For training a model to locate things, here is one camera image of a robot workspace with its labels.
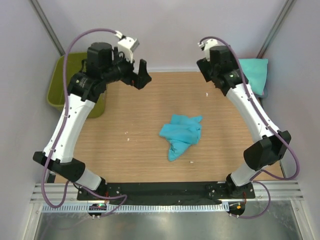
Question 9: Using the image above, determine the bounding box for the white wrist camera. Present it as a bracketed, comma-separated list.
[115, 30, 140, 64]
[198, 38, 219, 62]

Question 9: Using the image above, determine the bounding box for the blue t shirt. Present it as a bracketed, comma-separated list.
[159, 114, 203, 162]

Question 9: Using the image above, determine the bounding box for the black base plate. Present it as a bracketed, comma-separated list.
[76, 181, 256, 206]

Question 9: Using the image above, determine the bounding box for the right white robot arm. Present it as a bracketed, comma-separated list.
[196, 40, 291, 198]

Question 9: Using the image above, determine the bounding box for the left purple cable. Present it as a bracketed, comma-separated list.
[41, 28, 128, 217]

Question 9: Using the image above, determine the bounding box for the green plastic bin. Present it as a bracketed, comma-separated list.
[47, 52, 106, 118]

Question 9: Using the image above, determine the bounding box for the slotted cable duct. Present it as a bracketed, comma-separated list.
[41, 202, 229, 214]

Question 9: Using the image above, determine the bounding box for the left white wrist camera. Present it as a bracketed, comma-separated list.
[115, 30, 140, 64]

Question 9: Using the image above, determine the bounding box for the aluminium frame rail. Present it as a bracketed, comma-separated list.
[45, 180, 304, 206]

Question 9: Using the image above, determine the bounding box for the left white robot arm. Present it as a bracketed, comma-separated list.
[33, 38, 152, 195]

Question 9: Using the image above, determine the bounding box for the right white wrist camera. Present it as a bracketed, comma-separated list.
[198, 38, 219, 62]

